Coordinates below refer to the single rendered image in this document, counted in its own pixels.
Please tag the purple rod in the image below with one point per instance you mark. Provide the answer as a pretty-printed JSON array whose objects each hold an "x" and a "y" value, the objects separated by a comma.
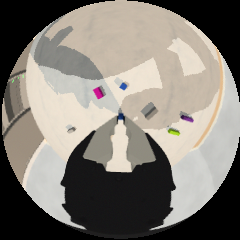
[{"x": 187, "y": 118}]

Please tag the lime green rod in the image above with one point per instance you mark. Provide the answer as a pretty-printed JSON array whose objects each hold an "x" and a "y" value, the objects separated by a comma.
[{"x": 174, "y": 132}]

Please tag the magenta block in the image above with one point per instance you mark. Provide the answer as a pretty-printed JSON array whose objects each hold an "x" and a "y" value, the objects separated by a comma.
[{"x": 98, "y": 92}]

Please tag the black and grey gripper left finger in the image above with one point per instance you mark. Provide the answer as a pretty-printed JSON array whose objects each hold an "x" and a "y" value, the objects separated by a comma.
[{"x": 97, "y": 147}]

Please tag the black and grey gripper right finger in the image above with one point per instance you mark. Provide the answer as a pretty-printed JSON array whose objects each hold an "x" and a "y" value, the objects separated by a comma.
[{"x": 142, "y": 149}]

